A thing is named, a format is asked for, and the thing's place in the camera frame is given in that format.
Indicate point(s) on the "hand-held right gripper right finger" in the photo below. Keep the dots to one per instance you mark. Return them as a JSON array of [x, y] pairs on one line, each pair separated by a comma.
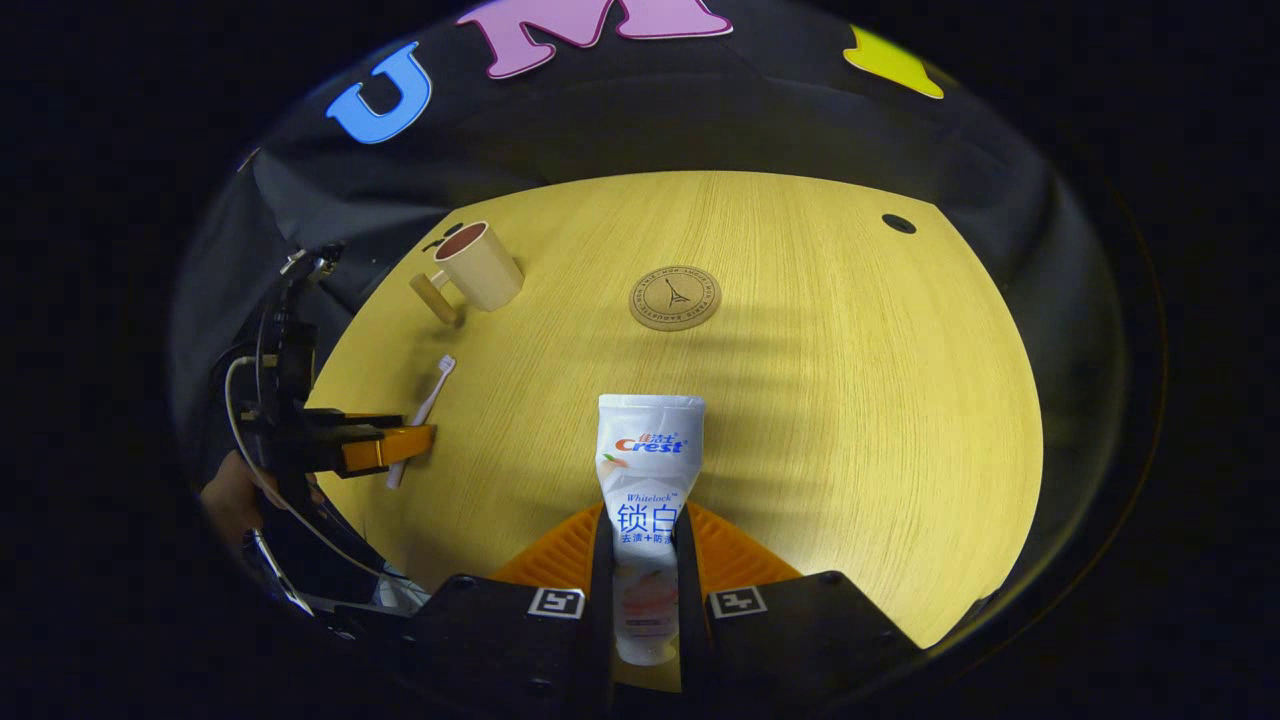
[[790, 640]]

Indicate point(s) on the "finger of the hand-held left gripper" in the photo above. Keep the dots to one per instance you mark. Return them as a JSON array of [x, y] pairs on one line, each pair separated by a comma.
[[395, 448], [350, 418]]

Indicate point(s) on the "white toothpaste tube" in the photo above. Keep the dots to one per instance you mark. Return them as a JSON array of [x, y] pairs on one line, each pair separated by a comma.
[[650, 470]]

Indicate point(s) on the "white toothbrush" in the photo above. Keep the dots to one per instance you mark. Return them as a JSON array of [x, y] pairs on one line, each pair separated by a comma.
[[425, 405]]

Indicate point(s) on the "black backdrop cloth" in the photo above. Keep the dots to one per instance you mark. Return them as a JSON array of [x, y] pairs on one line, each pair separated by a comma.
[[700, 110]]

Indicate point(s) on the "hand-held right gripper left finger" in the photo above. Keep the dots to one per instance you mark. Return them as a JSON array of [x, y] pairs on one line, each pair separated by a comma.
[[500, 630]]

